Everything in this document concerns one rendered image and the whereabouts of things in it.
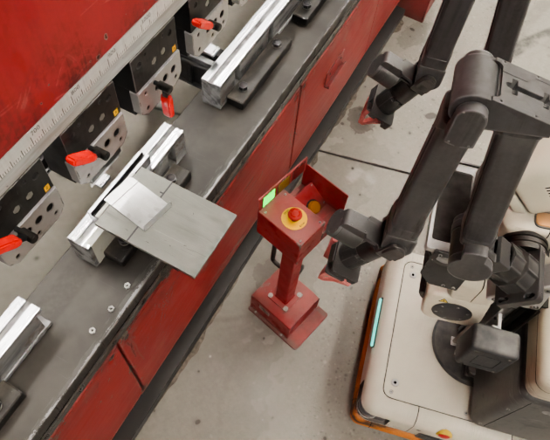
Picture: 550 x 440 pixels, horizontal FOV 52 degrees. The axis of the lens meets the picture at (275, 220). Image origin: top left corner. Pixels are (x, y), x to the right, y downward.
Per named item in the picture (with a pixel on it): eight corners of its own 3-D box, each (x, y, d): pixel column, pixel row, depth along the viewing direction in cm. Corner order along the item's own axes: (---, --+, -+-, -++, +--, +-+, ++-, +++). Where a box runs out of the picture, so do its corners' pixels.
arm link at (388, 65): (438, 85, 124) (443, 58, 128) (398, 56, 120) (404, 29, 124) (402, 112, 133) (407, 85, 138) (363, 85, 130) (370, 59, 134)
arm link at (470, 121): (499, 117, 68) (505, 55, 73) (452, 106, 68) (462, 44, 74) (406, 268, 105) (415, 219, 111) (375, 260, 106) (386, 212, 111)
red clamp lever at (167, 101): (172, 120, 123) (168, 89, 115) (156, 113, 124) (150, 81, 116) (177, 115, 124) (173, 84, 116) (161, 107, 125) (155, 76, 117)
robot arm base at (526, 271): (543, 303, 101) (545, 245, 107) (519, 282, 98) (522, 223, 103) (498, 309, 108) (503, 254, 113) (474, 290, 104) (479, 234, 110)
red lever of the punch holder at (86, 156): (78, 160, 97) (111, 151, 106) (58, 149, 98) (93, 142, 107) (75, 169, 98) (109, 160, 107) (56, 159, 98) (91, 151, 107)
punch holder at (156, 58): (143, 120, 120) (131, 64, 106) (110, 105, 122) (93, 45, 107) (182, 75, 127) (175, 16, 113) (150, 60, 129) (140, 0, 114)
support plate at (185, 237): (195, 279, 123) (194, 278, 122) (95, 225, 128) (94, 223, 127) (237, 216, 131) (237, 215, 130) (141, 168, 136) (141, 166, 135)
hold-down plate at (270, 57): (243, 111, 162) (243, 104, 159) (226, 103, 163) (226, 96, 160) (292, 46, 175) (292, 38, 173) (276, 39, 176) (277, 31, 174)
